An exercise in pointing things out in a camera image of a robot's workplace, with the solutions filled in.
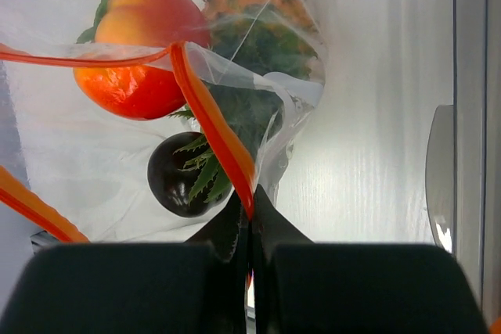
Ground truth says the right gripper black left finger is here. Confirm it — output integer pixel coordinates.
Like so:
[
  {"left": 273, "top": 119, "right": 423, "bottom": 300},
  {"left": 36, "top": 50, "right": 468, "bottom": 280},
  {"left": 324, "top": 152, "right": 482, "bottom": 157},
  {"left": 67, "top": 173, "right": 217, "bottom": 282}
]
[{"left": 1, "top": 196, "right": 247, "bottom": 333}]

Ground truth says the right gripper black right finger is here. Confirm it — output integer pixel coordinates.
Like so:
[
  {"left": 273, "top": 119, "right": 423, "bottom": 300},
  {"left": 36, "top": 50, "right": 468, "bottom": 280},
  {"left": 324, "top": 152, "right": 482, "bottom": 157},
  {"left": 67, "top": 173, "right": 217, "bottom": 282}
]
[{"left": 252, "top": 188, "right": 488, "bottom": 333}]

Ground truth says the clear plastic food bin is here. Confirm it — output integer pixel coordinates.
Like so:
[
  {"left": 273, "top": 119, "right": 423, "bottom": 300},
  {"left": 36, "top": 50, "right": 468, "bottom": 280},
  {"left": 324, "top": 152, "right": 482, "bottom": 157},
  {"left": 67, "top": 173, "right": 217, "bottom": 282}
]
[{"left": 425, "top": 0, "right": 500, "bottom": 323}]

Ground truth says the clear orange zip top bag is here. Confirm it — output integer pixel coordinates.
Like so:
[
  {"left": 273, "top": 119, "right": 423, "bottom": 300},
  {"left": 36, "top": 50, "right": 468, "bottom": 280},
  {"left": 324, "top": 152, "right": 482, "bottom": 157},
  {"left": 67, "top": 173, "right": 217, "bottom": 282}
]
[{"left": 1, "top": 0, "right": 331, "bottom": 242}]

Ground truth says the plastic pineapple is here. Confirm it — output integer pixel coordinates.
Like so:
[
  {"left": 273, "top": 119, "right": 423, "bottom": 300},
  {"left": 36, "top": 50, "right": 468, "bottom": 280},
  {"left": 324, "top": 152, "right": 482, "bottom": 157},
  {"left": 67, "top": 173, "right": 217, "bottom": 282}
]
[{"left": 170, "top": 0, "right": 322, "bottom": 203}]

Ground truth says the dark purple plum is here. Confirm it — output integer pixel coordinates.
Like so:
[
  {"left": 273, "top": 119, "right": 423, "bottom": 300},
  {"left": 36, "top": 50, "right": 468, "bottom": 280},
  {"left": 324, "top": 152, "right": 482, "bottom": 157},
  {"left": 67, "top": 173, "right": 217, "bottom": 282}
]
[{"left": 147, "top": 131, "right": 232, "bottom": 218}]

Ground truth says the red tomato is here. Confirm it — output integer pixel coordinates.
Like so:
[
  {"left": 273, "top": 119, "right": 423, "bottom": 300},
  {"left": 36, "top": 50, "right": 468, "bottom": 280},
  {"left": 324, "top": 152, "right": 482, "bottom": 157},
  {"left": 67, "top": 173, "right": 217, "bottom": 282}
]
[{"left": 73, "top": 0, "right": 212, "bottom": 120}]

